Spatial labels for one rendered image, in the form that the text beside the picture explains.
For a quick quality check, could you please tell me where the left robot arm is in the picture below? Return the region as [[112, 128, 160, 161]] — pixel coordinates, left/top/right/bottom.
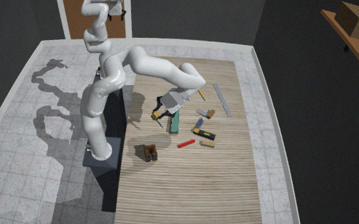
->
[[81, 0, 123, 79]]

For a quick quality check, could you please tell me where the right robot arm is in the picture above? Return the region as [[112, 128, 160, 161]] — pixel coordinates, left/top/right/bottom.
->
[[80, 46, 205, 161]]

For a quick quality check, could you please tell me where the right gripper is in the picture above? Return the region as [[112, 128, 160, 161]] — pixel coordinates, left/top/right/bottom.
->
[[152, 92, 186, 119]]

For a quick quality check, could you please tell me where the teal flat bar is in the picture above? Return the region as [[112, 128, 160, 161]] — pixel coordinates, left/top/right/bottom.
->
[[171, 109, 180, 134]]

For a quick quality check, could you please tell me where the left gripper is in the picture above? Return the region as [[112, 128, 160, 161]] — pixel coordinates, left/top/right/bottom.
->
[[108, 2, 127, 22]]

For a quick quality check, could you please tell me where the black sliding bevel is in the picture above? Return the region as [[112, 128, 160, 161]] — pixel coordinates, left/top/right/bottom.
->
[[194, 118, 216, 140]]

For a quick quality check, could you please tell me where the grey metal ruler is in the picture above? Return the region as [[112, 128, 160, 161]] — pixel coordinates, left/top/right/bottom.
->
[[213, 84, 232, 117]]

